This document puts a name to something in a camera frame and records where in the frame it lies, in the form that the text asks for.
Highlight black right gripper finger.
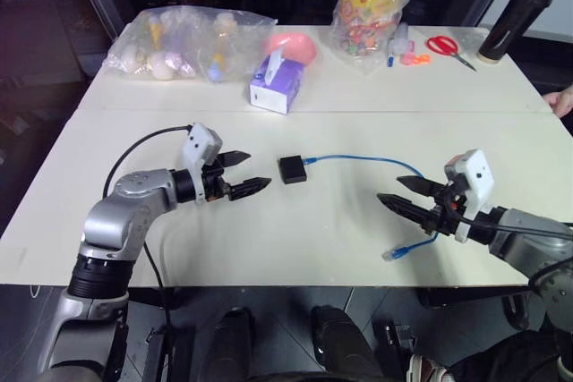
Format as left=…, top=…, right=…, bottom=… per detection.
left=376, top=193, right=443, bottom=234
left=396, top=175, right=449, bottom=199

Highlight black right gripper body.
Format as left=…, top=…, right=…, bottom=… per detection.
left=429, top=181, right=466, bottom=238

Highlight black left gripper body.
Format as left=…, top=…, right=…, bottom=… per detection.
left=200, top=161, right=234, bottom=204

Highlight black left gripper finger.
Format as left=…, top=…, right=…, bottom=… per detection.
left=228, top=177, right=273, bottom=201
left=217, top=149, right=252, bottom=168

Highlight small black box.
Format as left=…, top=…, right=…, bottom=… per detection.
left=278, top=155, right=310, bottom=185

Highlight bystander bare hand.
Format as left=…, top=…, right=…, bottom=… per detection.
left=543, top=84, right=573, bottom=117

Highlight purple tissue box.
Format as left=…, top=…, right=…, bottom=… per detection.
left=248, top=47, right=306, bottom=115

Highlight clear plastic bag of toys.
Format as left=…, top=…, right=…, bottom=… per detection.
left=102, top=4, right=278, bottom=84

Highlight small pink orange clips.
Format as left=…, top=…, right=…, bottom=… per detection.
left=399, top=52, right=434, bottom=67

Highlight pink bowl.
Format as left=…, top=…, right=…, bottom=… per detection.
left=262, top=32, right=319, bottom=66

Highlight dark rounded shape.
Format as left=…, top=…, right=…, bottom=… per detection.
left=209, top=307, right=257, bottom=382
left=310, top=304, right=384, bottom=382

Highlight small clear plastic bottle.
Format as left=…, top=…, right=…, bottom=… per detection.
left=392, top=21, right=412, bottom=55

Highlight white red shoe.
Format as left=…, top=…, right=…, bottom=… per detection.
left=407, top=353, right=454, bottom=382

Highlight candy jar with orange lid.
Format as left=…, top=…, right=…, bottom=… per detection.
left=329, top=0, right=415, bottom=77

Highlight black tumbler bottle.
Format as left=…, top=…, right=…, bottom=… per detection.
left=477, top=0, right=559, bottom=64

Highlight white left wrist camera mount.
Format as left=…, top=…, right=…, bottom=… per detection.
left=180, top=122, right=224, bottom=207

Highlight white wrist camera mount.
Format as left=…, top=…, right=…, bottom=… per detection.
left=180, top=122, right=224, bottom=207
left=443, top=148, right=496, bottom=242

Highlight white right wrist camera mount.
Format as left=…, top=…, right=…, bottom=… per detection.
left=443, top=148, right=496, bottom=242

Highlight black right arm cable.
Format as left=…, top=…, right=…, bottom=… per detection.
left=447, top=202, right=573, bottom=241

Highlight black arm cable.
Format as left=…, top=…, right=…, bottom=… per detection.
left=102, top=125, right=194, bottom=200
left=447, top=202, right=573, bottom=241

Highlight blue Ethernet cable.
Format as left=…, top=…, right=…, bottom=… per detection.
left=302, top=154, right=439, bottom=263

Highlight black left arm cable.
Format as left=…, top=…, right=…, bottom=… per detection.
left=102, top=125, right=194, bottom=200

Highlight red handled scissors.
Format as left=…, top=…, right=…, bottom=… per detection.
left=425, top=35, right=478, bottom=72

